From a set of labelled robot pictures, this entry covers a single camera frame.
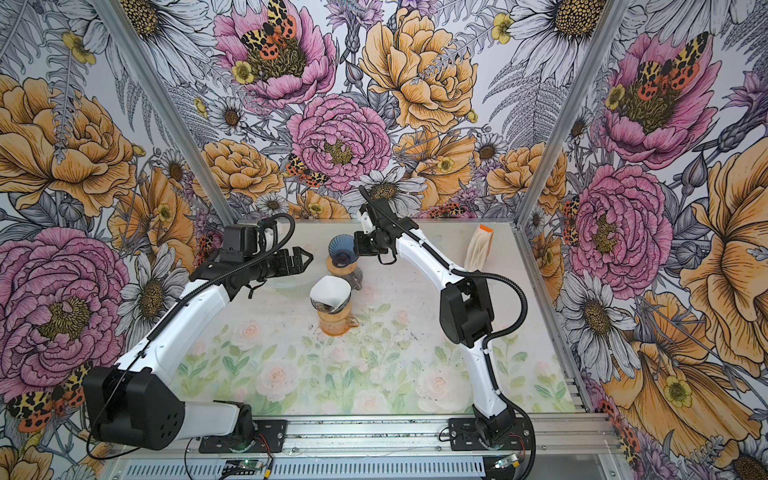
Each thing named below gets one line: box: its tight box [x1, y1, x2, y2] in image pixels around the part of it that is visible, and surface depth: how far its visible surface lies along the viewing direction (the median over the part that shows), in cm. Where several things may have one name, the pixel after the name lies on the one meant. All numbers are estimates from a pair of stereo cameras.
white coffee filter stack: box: [464, 224, 494, 271], surface depth 106 cm
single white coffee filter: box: [309, 275, 352, 312], surface depth 85 cm
